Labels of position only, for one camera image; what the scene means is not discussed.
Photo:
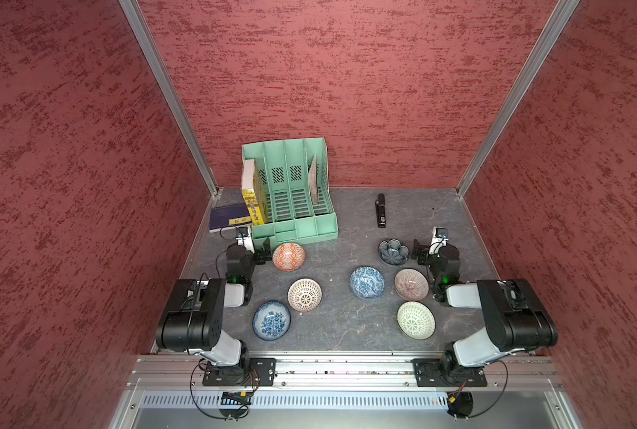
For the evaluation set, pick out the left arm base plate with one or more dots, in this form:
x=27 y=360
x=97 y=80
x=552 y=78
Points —
x=257 y=372

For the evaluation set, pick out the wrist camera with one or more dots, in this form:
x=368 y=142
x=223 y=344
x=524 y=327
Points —
x=243 y=237
x=439 y=237

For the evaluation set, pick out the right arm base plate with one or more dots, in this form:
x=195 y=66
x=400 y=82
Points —
x=431 y=372

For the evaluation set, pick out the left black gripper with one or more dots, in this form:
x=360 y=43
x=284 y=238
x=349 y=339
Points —
x=260 y=257

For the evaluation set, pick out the pink brown striped bowl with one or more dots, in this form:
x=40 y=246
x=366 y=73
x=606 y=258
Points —
x=410 y=284

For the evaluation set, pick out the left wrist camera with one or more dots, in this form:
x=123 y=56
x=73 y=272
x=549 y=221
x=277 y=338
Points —
x=243 y=237

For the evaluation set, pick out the dark blue book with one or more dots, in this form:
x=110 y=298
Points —
x=226 y=217

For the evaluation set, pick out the blue swirl pattern bowl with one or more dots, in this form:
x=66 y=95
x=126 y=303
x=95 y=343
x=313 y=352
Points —
x=367 y=283

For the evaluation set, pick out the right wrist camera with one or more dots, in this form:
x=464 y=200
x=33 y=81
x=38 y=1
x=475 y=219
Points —
x=439 y=237

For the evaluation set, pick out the thin book in organizer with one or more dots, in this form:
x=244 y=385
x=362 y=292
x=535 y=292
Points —
x=313 y=180

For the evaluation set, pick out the white green lattice bowl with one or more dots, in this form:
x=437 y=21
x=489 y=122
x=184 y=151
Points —
x=416 y=320

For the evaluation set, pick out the green plastic file organizer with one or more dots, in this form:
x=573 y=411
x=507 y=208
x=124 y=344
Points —
x=283 y=171

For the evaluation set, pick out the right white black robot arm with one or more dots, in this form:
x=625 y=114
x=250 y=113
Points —
x=515 y=320

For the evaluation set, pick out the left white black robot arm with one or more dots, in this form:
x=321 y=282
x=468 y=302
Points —
x=192 y=321

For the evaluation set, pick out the blue floral rimmed bowl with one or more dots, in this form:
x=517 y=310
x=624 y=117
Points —
x=271 y=321

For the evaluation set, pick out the white brown lattice bowl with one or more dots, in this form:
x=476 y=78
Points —
x=304 y=295

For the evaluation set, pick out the yellow book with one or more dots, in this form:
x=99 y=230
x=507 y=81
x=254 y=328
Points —
x=255 y=202

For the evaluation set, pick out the dark flower shaped bowl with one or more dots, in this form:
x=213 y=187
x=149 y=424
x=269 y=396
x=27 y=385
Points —
x=393 y=252

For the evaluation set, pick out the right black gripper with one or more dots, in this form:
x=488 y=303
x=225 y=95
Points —
x=423 y=253

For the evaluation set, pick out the aluminium mounting rail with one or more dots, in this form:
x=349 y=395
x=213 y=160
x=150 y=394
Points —
x=347 y=370

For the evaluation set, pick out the orange patterned bowl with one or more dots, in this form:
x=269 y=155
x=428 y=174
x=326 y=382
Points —
x=289 y=257

